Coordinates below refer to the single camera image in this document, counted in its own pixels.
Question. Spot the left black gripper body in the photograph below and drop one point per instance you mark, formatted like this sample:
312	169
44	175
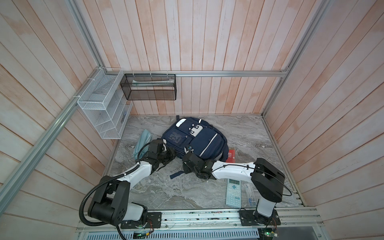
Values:
165	157

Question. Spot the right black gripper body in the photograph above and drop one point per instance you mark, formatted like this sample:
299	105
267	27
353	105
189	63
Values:
186	169

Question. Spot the navy blue student backpack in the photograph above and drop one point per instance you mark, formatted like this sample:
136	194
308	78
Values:
197	136

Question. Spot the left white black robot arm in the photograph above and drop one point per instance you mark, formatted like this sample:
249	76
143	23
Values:
108	202

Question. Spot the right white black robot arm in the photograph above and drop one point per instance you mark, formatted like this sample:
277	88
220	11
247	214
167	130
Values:
268	180

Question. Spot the light teal pencil pouch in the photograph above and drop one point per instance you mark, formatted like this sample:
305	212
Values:
142	145

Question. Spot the red small booklet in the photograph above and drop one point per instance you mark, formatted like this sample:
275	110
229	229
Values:
231	156

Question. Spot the light blue calculator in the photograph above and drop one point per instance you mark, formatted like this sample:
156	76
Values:
234	194

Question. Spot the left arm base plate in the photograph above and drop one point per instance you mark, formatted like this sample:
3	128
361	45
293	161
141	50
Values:
151	219

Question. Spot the black mesh wall basket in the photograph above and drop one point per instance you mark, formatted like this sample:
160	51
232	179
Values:
149	87

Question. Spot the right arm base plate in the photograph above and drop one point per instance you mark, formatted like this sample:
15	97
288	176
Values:
252	218

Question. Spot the white wire mesh shelf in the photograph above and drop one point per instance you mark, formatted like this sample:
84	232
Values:
104	103

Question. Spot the aluminium front rail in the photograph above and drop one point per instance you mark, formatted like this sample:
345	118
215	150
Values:
292	223

